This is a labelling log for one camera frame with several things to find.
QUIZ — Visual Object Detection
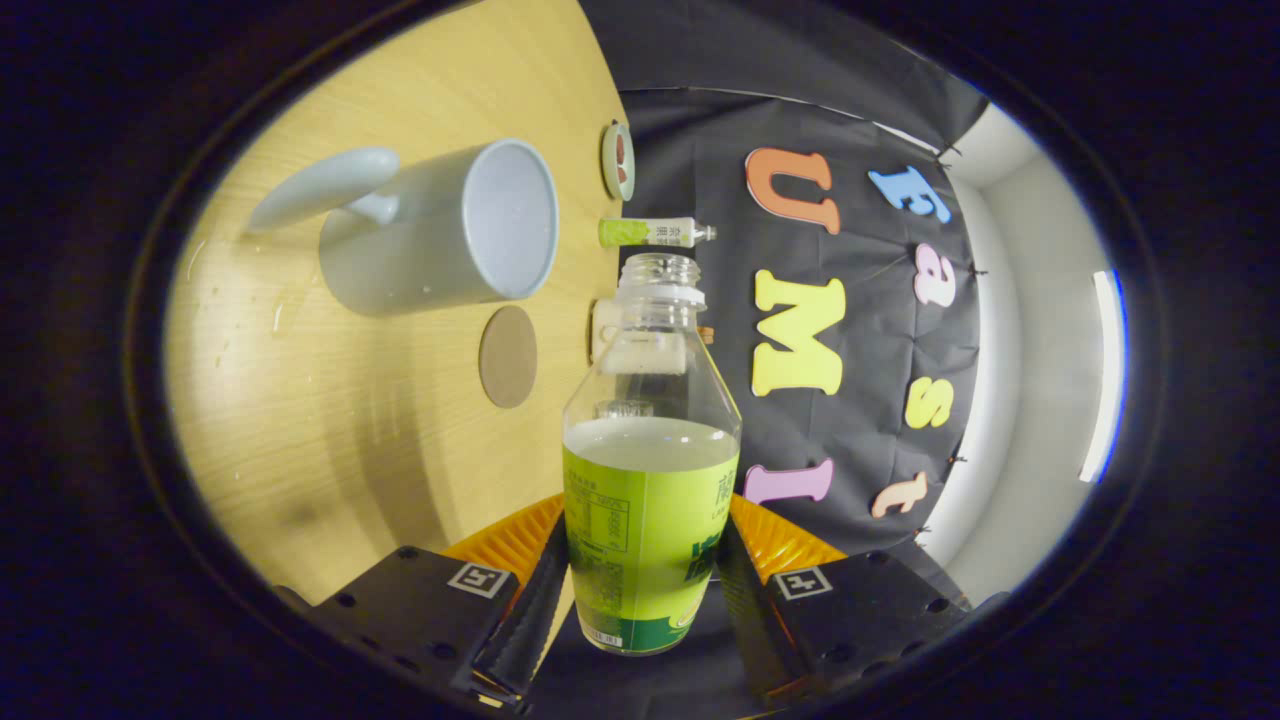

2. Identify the wooden table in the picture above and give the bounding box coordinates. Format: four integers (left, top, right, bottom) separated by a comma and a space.
165, 0, 631, 606

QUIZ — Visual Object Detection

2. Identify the green label juice bottle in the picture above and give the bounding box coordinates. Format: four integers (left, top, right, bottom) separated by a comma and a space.
561, 253, 743, 658

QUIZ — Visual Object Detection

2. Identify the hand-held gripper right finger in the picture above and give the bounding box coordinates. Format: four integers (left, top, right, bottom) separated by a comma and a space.
715, 493, 1011, 706

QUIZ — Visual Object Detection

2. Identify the white toaster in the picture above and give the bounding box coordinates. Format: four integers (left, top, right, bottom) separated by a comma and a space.
590, 298, 626, 363

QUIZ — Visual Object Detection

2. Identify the black backdrop cloth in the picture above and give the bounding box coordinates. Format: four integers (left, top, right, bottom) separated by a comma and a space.
580, 0, 991, 601

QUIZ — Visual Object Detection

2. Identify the round brown coaster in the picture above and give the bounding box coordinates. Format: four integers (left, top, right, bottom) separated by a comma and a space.
478, 305, 539, 410

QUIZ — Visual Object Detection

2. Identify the small capped green drink bottle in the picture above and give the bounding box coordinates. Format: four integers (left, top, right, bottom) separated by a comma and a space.
598, 217, 718, 249

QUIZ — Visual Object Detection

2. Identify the pale green plate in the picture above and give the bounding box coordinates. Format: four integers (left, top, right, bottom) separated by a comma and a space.
601, 120, 637, 203

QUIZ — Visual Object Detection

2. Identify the light blue cup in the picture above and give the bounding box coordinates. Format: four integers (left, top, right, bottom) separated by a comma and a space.
246, 138, 560, 319

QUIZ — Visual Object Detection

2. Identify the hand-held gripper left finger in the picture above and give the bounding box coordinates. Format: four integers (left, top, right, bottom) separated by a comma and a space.
275, 492, 571, 709

